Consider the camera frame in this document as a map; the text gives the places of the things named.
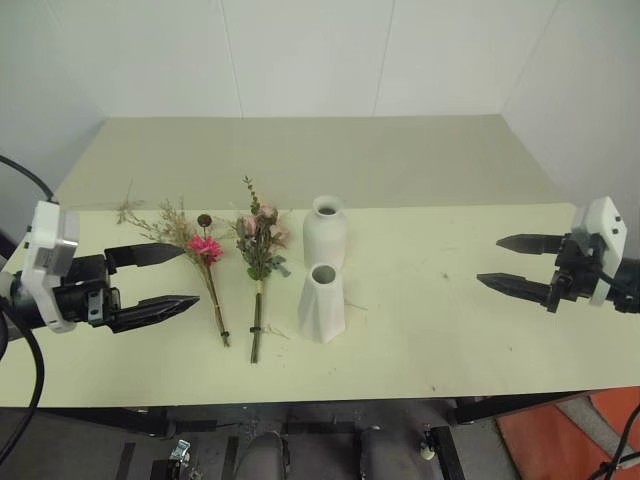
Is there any orange floor mat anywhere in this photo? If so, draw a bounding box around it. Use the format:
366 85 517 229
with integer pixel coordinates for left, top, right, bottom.
494 388 640 480

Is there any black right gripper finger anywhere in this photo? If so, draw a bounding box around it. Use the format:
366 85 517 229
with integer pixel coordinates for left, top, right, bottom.
475 272 555 306
495 233 570 256

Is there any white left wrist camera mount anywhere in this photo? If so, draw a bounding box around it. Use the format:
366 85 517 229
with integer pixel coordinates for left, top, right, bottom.
21 200 82 335

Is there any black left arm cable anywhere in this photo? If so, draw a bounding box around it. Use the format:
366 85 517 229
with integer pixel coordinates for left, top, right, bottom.
0 154 62 480

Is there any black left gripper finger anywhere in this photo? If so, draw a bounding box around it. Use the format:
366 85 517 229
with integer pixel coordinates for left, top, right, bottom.
104 242 186 274
110 295 202 335

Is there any pink gerbera dried bouquet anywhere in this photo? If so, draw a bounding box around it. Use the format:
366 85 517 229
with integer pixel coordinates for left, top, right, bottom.
132 196 234 349

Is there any thin black floor cable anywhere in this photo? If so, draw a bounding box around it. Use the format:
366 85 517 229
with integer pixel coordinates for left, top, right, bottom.
593 394 640 480

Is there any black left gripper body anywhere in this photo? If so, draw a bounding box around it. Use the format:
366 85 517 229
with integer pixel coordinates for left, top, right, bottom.
54 253 122 329

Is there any black table frame bar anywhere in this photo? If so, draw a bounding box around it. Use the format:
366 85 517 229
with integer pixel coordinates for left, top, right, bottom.
451 393 592 427
0 405 222 440

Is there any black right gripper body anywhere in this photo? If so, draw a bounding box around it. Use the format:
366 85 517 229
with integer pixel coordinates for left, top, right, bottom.
546 230 610 315

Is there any white faceted flared vase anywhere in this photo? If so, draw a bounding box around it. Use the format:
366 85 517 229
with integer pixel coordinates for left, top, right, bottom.
297 263 348 346

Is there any pale rose eucalyptus bouquet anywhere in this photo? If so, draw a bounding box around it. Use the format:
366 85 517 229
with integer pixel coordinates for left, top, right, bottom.
229 175 295 365

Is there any loose dried grass sprig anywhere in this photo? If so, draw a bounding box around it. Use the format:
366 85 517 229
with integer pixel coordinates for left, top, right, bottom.
115 177 147 225

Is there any white rounded bottle vase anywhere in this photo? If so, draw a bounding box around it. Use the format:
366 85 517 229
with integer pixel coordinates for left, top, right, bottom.
302 194 350 272

